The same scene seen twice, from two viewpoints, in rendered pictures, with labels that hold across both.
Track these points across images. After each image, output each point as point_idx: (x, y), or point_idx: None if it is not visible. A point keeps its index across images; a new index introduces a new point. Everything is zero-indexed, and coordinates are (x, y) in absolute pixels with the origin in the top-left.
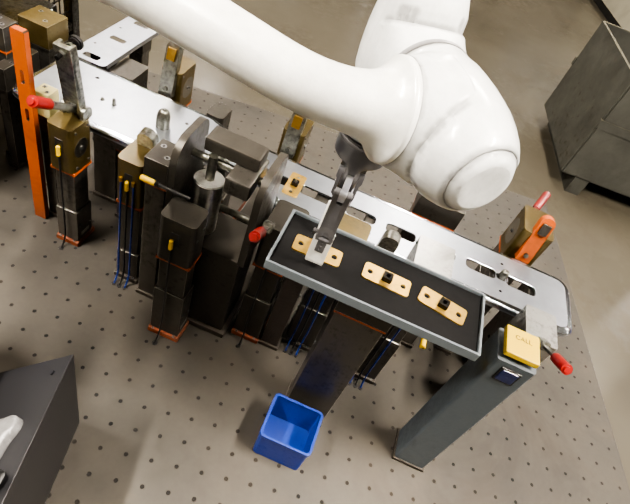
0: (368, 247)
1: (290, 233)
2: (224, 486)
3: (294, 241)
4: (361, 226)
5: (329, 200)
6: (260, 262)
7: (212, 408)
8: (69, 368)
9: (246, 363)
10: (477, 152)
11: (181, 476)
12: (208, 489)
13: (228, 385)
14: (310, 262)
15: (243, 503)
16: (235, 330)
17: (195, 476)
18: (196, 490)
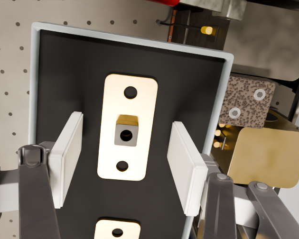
0: (182, 220)
1: (154, 62)
2: (14, 48)
3: (128, 77)
4: (286, 172)
5: (204, 168)
6: (203, 16)
7: (81, 15)
8: None
9: (141, 37)
10: None
11: (7, 6)
12: (6, 35)
13: (110, 24)
14: (86, 122)
15: (7, 68)
16: (173, 14)
17: (12, 19)
18: (1, 24)
